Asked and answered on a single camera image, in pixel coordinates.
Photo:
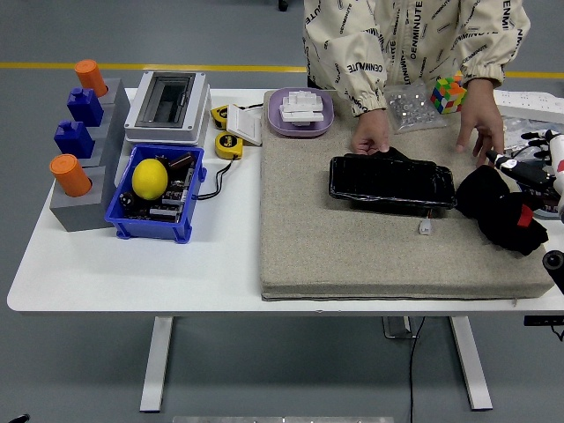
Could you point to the small white connector plug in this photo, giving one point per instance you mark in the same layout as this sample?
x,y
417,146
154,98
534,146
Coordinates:
x,y
426,226

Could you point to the yellow tape measure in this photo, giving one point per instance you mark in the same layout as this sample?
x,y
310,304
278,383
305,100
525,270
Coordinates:
x,y
227,144
219,115

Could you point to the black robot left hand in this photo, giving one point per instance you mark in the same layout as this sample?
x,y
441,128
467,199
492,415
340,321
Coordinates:
x,y
20,418

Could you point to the grey electrical enclosure box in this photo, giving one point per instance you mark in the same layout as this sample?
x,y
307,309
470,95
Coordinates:
x,y
198,106

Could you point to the blue block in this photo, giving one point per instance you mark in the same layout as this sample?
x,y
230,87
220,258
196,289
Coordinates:
x,y
86,108
75,141

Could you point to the grey table bracket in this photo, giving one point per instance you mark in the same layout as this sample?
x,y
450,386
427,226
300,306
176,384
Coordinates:
x,y
392,328

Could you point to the person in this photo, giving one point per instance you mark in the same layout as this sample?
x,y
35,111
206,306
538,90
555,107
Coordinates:
x,y
396,35

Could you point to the dark circuit board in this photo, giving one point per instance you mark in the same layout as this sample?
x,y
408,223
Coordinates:
x,y
176,194

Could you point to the grey stepped block holder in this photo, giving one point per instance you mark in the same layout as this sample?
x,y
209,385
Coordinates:
x,y
79,216

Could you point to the person's right forearm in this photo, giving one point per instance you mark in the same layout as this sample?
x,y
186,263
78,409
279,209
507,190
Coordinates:
x,y
361,79

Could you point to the clear bag of metal nuts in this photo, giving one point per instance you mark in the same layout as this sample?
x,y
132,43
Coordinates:
x,y
410,110

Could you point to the orange cylinder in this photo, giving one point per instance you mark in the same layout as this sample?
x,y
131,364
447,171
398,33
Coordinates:
x,y
90,77
70,176

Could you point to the person's right hand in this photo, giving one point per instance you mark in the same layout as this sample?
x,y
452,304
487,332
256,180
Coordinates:
x,y
370,130

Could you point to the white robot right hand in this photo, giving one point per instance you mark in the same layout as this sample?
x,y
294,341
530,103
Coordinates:
x,y
529,169

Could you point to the blue plastic bin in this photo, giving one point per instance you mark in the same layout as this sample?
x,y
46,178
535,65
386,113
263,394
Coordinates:
x,y
145,229

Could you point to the white table leg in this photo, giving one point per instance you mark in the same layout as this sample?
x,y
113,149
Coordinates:
x,y
156,365
471,365

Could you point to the white wall switch plate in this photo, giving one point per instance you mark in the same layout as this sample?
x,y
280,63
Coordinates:
x,y
244,125

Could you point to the black glossy panel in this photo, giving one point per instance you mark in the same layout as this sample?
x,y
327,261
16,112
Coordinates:
x,y
388,178

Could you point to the white power strip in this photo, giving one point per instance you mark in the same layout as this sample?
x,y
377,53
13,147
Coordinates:
x,y
529,103

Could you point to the purple dish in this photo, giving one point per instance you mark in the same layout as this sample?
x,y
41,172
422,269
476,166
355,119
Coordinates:
x,y
275,119

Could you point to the grey-brown mat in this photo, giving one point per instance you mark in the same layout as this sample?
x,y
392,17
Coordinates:
x,y
352,251

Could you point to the person's left forearm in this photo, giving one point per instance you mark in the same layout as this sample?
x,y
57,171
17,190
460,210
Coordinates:
x,y
489,57

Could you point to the clear bags of small parts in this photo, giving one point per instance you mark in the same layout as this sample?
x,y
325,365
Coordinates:
x,y
511,128

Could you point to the white switch parts stack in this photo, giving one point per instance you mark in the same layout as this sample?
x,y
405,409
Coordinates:
x,y
299,106

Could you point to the yellow lemon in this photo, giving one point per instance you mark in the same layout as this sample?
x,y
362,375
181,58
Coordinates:
x,y
150,178

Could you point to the black control box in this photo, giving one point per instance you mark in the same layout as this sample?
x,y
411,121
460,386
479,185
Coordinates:
x,y
542,321

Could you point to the person's left hand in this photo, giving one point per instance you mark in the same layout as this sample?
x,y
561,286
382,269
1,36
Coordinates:
x,y
480,119

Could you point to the colourful puzzle cube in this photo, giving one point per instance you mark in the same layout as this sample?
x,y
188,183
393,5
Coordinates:
x,y
445,97

